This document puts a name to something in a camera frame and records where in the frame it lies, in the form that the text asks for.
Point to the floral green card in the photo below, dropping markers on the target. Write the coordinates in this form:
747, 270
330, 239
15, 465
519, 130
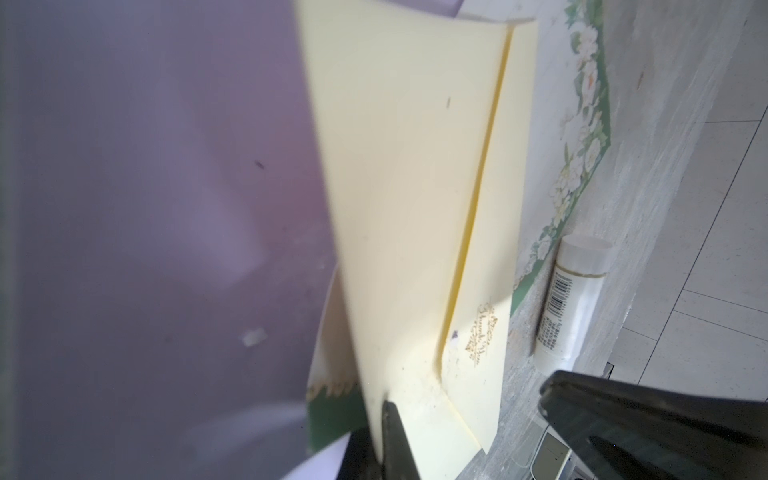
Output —
558, 162

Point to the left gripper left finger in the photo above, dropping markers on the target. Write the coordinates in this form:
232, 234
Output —
398, 462

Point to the purple paper sheet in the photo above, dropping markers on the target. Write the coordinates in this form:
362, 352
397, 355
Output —
171, 249

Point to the white glue stick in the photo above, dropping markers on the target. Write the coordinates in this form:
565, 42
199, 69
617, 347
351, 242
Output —
581, 266

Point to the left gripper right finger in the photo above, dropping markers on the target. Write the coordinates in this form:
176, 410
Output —
625, 431

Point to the yellow envelope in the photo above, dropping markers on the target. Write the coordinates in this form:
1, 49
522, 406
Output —
422, 125

